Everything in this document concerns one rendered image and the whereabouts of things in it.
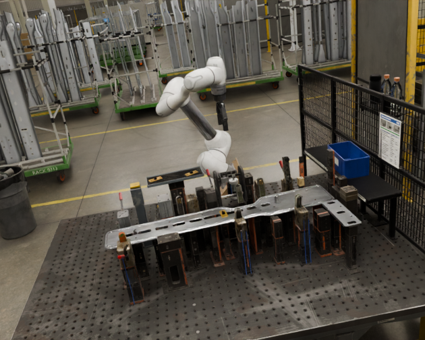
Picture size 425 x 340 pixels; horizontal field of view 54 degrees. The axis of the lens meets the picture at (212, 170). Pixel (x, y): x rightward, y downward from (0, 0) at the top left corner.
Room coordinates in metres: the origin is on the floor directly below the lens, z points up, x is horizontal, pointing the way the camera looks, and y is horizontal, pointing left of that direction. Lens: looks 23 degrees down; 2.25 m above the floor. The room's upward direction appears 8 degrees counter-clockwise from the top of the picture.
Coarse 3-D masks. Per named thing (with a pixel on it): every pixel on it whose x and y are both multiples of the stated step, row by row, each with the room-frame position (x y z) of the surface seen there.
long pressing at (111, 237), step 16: (288, 192) 2.34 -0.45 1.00; (304, 192) 2.31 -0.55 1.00; (320, 192) 2.28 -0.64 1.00; (224, 208) 2.25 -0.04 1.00; (256, 208) 2.20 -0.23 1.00; (272, 208) 2.17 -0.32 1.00; (288, 208) 2.14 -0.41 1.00; (144, 224) 2.20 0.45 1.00; (160, 224) 2.18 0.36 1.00; (192, 224) 2.12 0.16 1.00; (208, 224) 2.10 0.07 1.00; (112, 240) 2.07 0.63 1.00; (144, 240) 2.03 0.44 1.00
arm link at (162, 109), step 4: (168, 92) 2.84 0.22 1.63; (164, 96) 2.81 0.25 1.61; (168, 96) 2.80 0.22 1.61; (160, 100) 2.83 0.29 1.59; (164, 100) 2.77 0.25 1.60; (160, 104) 2.78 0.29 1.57; (164, 104) 2.74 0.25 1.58; (156, 108) 2.83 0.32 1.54; (160, 108) 2.77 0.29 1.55; (164, 108) 2.74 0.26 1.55; (168, 108) 2.72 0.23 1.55; (160, 112) 2.78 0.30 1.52; (164, 112) 2.76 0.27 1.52; (168, 112) 2.74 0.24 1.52; (172, 112) 2.75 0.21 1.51; (164, 116) 2.82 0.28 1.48
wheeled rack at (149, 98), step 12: (120, 36) 8.25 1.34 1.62; (132, 36) 8.27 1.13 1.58; (108, 72) 8.20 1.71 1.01; (144, 72) 8.28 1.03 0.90; (120, 84) 10.03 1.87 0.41; (156, 84) 10.09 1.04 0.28; (120, 96) 9.34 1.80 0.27; (132, 96) 8.89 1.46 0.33; (144, 96) 8.90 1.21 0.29; (156, 96) 8.79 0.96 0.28; (120, 108) 8.24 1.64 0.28; (132, 108) 8.22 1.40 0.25; (144, 108) 8.24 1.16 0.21
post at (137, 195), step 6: (132, 192) 2.41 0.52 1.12; (138, 192) 2.42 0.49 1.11; (132, 198) 2.41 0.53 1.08; (138, 198) 2.42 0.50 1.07; (138, 204) 2.41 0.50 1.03; (138, 210) 2.42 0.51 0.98; (144, 210) 2.43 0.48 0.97; (138, 216) 2.42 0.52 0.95; (144, 216) 2.42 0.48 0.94; (138, 222) 2.42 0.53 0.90; (144, 222) 2.42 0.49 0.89; (144, 246) 2.42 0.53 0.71; (150, 246) 2.41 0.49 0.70
